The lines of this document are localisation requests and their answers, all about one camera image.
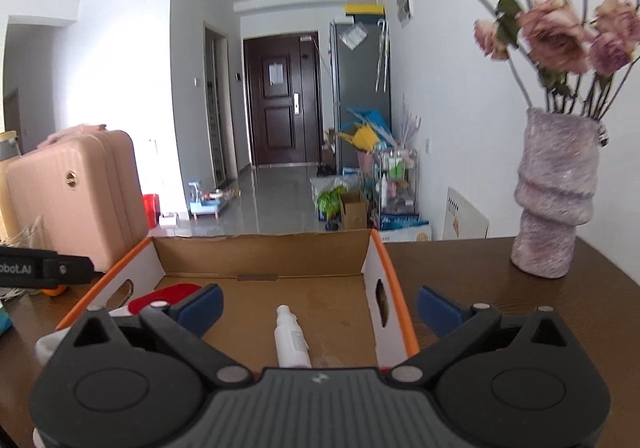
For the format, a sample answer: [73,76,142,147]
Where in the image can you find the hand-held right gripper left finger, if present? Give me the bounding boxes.
[65,283,253,389]

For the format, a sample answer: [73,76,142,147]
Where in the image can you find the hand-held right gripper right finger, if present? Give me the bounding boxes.
[389,285,572,388]

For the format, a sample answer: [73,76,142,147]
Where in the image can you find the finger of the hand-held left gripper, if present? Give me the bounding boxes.
[42,252,97,285]

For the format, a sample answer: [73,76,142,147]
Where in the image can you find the white plastic bottle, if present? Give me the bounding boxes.
[274,305,313,370]

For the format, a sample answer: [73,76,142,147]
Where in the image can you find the red printed cardboard box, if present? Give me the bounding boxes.
[55,229,420,373]

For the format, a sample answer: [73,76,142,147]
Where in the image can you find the pink suitcase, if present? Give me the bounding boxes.
[0,129,150,273]

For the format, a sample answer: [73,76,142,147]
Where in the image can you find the blue and white carton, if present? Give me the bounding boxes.
[378,214,433,243]

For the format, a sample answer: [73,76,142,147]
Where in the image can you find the red container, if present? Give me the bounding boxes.
[142,193,161,229]

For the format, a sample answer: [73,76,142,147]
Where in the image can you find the small brown cardboard box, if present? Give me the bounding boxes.
[339,190,371,230]

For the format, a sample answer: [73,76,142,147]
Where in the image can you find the pink cloth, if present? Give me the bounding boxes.
[37,123,110,147]

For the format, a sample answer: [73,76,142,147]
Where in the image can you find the bag of green vegetables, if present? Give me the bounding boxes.
[315,184,349,222]

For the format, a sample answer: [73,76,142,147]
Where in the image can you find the purple textured vase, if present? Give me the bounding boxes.
[510,106,602,279]

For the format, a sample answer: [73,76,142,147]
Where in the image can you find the pink bin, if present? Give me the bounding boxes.
[355,148,377,175]

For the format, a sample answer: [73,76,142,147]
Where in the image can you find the yellow watering can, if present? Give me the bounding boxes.
[339,123,380,149]

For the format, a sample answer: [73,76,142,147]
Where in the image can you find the dark brown entrance door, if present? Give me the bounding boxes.
[243,32,322,167]

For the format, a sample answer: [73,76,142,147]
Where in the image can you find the grey refrigerator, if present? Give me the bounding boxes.
[329,16,393,175]

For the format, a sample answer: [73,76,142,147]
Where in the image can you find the clear folded umbrella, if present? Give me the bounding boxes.
[375,18,391,92]

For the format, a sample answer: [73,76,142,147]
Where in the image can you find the dried pink roses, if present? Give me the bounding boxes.
[366,0,640,123]

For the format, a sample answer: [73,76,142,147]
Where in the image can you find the red lint brush white handle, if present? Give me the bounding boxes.
[34,282,202,365]

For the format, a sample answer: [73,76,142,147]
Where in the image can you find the metal wire cart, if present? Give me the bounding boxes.
[372,147,420,219]

